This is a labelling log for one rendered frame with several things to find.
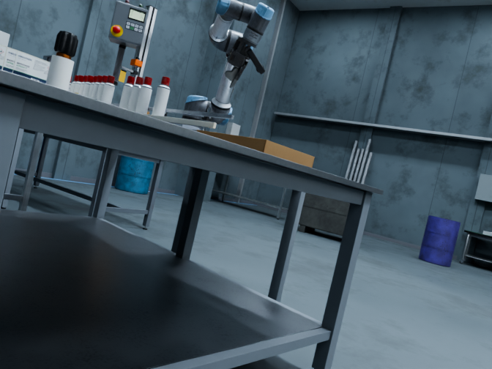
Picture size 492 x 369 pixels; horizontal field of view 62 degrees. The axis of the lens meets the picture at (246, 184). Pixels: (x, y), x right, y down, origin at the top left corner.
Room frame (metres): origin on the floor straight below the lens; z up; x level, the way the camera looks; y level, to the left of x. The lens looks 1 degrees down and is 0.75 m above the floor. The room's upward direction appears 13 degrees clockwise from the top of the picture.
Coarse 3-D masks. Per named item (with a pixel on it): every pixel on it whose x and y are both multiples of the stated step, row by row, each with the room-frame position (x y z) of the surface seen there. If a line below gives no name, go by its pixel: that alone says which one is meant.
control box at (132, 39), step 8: (120, 8) 2.09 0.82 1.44; (128, 8) 2.10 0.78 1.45; (136, 8) 2.11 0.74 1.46; (120, 16) 2.09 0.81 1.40; (112, 24) 2.09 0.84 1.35; (120, 24) 2.09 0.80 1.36; (144, 24) 2.12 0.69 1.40; (112, 32) 2.09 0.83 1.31; (120, 32) 2.10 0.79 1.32; (128, 32) 2.11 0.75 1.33; (136, 32) 2.11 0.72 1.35; (112, 40) 2.14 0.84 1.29; (120, 40) 2.11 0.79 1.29; (128, 40) 2.11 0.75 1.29; (136, 40) 2.12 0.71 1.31
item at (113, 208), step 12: (84, 144) 3.81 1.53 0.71; (132, 156) 3.88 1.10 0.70; (156, 168) 4.20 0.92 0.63; (36, 180) 4.74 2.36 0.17; (96, 180) 3.65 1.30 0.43; (156, 180) 4.19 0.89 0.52; (72, 192) 4.36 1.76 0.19; (96, 192) 3.63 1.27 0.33; (156, 192) 4.22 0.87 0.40; (108, 204) 4.04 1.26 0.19; (144, 216) 4.21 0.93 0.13; (144, 228) 4.20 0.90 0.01
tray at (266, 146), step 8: (216, 136) 1.30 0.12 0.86; (224, 136) 1.27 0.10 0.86; (232, 136) 1.25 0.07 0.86; (240, 136) 1.23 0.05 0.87; (240, 144) 1.22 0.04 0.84; (248, 144) 1.20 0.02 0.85; (256, 144) 1.18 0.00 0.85; (264, 144) 1.16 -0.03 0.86; (272, 144) 1.19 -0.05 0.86; (264, 152) 1.17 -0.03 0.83; (272, 152) 1.19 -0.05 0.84; (280, 152) 1.22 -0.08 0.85; (288, 152) 1.25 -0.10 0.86; (296, 152) 1.28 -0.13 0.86; (296, 160) 1.28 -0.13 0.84; (304, 160) 1.32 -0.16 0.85; (312, 160) 1.35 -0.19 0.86
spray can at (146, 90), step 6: (150, 78) 1.81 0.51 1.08; (144, 84) 1.81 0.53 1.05; (150, 84) 1.82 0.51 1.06; (144, 90) 1.80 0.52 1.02; (150, 90) 1.81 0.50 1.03; (138, 96) 1.81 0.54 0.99; (144, 96) 1.80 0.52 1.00; (150, 96) 1.82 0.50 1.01; (138, 102) 1.80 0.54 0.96; (144, 102) 1.80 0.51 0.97; (138, 108) 1.80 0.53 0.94; (144, 108) 1.81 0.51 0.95
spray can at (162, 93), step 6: (162, 78) 1.73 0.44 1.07; (168, 78) 1.72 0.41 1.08; (162, 84) 1.72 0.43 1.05; (168, 84) 1.73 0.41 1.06; (162, 90) 1.71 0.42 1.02; (168, 90) 1.72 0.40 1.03; (156, 96) 1.72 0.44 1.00; (162, 96) 1.71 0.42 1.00; (156, 102) 1.71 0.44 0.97; (162, 102) 1.71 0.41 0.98; (156, 108) 1.71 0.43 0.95; (162, 108) 1.71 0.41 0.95; (156, 114) 1.71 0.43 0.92; (162, 114) 1.72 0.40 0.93
